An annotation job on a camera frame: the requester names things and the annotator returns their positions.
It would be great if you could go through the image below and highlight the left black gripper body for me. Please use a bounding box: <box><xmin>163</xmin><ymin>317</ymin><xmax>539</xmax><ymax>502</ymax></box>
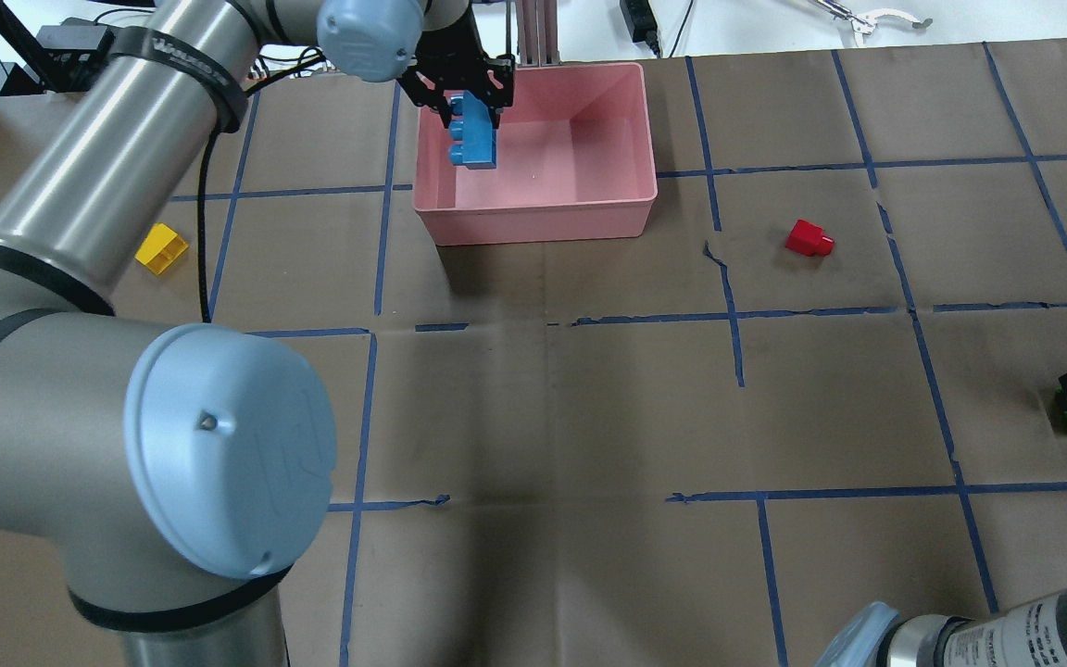
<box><xmin>399</xmin><ymin>1</ymin><xmax>516</xmax><ymax>106</ymax></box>

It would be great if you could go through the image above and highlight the blue toy block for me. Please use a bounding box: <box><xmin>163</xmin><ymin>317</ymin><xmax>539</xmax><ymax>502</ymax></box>
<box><xmin>447</xmin><ymin>90</ymin><xmax>498</xmax><ymax>170</ymax></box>

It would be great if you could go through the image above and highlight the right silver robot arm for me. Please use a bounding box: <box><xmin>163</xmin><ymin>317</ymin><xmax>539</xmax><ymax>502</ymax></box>
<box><xmin>817</xmin><ymin>298</ymin><xmax>1067</xmax><ymax>666</ymax></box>

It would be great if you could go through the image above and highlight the pink plastic box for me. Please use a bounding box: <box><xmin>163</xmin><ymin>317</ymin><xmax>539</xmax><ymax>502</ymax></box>
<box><xmin>412</xmin><ymin>62</ymin><xmax>658</xmax><ymax>247</ymax></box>

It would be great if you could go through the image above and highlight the black power adapter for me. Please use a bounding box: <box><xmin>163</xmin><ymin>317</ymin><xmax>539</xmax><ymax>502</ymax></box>
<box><xmin>618</xmin><ymin>0</ymin><xmax>663</xmax><ymax>58</ymax></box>

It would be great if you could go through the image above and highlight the yellow toy block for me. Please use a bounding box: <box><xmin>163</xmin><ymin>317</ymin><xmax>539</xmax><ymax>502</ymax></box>
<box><xmin>134</xmin><ymin>222</ymin><xmax>189</xmax><ymax>277</ymax></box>

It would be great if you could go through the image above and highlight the red toy block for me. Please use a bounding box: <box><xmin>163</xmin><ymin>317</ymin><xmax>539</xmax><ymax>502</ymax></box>
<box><xmin>784</xmin><ymin>219</ymin><xmax>835</xmax><ymax>258</ymax></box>

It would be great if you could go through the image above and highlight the reacher grabber tool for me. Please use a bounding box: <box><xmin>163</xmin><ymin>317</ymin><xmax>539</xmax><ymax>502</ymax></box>
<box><xmin>808</xmin><ymin>1</ymin><xmax>933</xmax><ymax>49</ymax></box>

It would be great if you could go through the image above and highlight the aluminium frame post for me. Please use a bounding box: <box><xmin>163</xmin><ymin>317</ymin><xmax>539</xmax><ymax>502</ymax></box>
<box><xmin>505</xmin><ymin>1</ymin><xmax>560</xmax><ymax>68</ymax></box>

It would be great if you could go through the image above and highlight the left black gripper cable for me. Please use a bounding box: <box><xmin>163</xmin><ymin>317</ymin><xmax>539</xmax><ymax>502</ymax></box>
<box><xmin>195</xmin><ymin>55</ymin><xmax>331</xmax><ymax>325</ymax></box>

